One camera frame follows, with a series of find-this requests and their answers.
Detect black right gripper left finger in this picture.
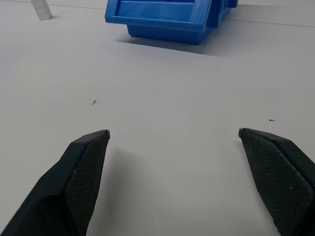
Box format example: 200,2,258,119
0,129,111,236

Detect white ribbed rectangular block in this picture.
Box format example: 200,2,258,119
30,0,54,21

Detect blue plastic storage bin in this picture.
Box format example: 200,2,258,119
105,0,239,46

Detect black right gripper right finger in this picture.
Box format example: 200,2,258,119
237,127,315,236

